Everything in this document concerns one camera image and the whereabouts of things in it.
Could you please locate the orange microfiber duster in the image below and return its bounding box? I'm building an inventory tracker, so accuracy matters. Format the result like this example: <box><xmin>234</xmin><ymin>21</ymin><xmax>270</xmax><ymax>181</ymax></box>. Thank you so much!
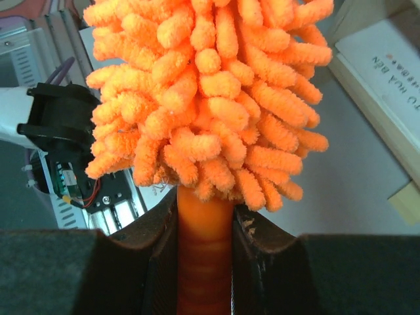
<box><xmin>84</xmin><ymin>1</ymin><xmax>334</xmax><ymax>314</ymax></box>

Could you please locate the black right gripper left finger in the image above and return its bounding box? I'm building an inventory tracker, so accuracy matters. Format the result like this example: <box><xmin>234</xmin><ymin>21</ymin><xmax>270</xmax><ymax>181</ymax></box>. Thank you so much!
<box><xmin>1</xmin><ymin>189</ymin><xmax>177</xmax><ymax>314</ymax></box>

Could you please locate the wooden bookshelf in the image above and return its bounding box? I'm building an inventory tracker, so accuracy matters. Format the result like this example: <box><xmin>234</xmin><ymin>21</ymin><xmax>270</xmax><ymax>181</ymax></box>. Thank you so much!
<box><xmin>325</xmin><ymin>1</ymin><xmax>419</xmax><ymax>186</ymax></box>

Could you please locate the white spiral notebook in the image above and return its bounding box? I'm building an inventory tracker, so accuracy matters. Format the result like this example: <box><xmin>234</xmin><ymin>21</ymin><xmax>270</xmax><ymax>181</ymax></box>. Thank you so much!
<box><xmin>335</xmin><ymin>12</ymin><xmax>419</xmax><ymax>150</ymax></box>

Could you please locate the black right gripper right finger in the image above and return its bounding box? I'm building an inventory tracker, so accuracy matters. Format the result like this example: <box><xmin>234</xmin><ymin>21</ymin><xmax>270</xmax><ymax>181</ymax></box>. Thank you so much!
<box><xmin>232</xmin><ymin>205</ymin><xmax>419</xmax><ymax>314</ymax></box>

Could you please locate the yellow sticky note pad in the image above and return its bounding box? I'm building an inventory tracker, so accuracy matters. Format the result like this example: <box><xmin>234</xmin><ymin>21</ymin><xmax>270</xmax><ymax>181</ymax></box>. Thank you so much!
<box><xmin>388</xmin><ymin>182</ymin><xmax>420</xmax><ymax>226</ymax></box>

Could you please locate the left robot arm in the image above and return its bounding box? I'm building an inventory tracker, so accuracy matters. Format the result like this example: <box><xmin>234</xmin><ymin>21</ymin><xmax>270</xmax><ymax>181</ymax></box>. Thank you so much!
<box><xmin>1</xmin><ymin>83</ymin><xmax>100</xmax><ymax>170</ymax></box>

